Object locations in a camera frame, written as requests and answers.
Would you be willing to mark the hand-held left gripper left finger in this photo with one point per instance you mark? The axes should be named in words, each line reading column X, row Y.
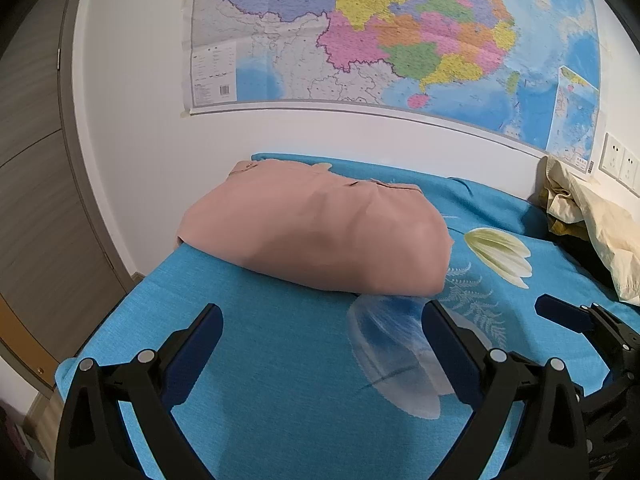
column 200, row 341

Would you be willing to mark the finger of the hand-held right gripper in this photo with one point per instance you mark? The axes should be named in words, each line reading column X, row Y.
column 560, row 310

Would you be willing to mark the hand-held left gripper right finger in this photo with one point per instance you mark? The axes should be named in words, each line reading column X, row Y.
column 450, row 341

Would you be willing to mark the pink jacket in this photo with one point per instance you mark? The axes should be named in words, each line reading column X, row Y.
column 320, row 230

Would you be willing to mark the blue floral bed sheet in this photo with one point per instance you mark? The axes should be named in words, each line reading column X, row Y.
column 280, row 350

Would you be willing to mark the mustard yellow cloth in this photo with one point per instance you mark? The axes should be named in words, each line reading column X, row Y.
column 567, row 227

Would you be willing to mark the cream yellow cloth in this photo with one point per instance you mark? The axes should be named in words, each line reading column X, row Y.
column 610, row 230

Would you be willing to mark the grey wardrobe door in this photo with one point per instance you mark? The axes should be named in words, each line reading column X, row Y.
column 35, row 185

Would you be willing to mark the white wall socket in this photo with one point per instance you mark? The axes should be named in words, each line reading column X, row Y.
column 612, row 154
column 631, row 167

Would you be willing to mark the colourful wall map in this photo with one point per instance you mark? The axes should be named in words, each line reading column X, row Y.
column 400, row 35

